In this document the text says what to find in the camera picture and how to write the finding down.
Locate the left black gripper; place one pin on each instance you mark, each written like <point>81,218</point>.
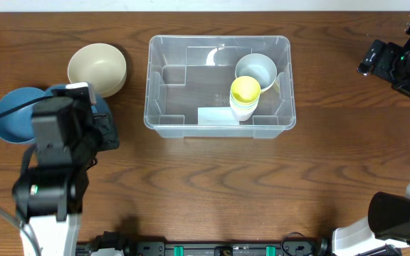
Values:
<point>107,129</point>

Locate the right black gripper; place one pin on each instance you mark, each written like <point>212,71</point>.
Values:
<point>379,60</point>

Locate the dark blue bowl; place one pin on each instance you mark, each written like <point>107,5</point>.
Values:
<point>16,128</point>
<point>100,107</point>

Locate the cream bowl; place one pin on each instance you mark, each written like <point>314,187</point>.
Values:
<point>100,64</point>

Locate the yellow small bowl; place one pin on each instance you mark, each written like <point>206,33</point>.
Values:
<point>274,87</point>

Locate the grey-blue small bowl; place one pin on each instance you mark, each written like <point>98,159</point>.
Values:
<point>257,66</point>

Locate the yellow cup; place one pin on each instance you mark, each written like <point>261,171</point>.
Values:
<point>245,90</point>
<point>244,108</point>

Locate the light blue cup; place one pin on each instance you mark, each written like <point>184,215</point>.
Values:
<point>243,104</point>

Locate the pink cup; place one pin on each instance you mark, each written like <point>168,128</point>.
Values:
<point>241,115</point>

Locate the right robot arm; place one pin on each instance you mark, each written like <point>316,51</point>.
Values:
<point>386,228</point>

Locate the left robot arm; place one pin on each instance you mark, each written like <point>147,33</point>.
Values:
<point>50,189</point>

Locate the clear plastic storage container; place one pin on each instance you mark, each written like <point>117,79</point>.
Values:
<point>189,81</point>

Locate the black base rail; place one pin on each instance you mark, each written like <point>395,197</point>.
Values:
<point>113,243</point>

